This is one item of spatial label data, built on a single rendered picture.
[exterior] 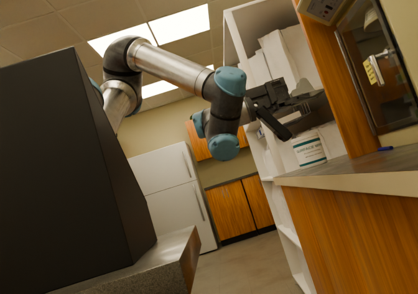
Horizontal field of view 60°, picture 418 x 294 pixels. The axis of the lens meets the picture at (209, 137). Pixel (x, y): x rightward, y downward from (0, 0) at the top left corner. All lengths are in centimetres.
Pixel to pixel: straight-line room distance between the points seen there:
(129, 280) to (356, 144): 111
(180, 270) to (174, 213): 550
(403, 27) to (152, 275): 93
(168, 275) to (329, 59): 116
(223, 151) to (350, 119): 65
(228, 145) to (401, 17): 58
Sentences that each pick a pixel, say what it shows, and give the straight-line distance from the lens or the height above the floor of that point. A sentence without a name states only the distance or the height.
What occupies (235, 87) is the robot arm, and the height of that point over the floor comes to 119.
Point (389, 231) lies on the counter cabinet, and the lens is 81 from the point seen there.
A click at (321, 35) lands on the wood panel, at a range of 146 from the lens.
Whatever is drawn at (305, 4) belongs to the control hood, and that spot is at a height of 149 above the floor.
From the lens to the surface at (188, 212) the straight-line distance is 587.
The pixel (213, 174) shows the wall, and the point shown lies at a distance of 650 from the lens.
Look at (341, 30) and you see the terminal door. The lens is 136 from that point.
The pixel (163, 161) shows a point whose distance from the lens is 590.
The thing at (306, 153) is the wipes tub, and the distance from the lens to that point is 172.
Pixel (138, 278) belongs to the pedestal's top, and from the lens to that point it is 40.
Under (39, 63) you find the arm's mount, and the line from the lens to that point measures 52.
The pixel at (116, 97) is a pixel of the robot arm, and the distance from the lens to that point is 101.
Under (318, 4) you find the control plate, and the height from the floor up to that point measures 146.
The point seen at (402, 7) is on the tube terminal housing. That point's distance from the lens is 115.
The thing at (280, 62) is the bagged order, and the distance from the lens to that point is 235.
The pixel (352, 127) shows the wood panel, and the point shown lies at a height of 104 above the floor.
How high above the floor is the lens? 100
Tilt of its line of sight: 7 degrees up
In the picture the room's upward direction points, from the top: 18 degrees counter-clockwise
